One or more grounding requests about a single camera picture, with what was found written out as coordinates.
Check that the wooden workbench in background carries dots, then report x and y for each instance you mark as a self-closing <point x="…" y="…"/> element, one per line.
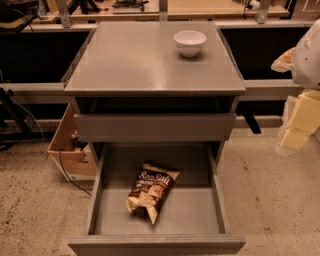
<point x="176" y="10"/>

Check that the grey drawer cabinet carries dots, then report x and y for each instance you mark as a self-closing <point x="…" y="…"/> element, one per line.
<point x="135" y="68"/>

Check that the grey metal rail frame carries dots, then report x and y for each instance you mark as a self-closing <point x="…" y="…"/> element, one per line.
<point x="253" y="45"/>

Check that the brown chip bag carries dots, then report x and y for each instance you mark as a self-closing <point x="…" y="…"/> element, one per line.
<point x="150" y="189"/>

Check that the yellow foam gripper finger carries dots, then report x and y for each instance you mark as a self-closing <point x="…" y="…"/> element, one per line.
<point x="284" y="62"/>
<point x="301" y="119"/>

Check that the white ceramic bowl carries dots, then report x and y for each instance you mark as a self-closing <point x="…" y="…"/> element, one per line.
<point x="189" y="42"/>

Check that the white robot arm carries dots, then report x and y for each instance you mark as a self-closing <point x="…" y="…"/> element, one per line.
<point x="305" y="68"/>

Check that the grey top drawer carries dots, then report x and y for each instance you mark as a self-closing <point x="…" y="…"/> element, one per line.
<point x="155" y="127"/>

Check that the open grey middle drawer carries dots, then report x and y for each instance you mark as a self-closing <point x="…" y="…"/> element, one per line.
<point x="192" y="220"/>

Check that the cardboard box on floor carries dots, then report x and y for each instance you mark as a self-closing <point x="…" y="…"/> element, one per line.
<point x="74" y="163"/>

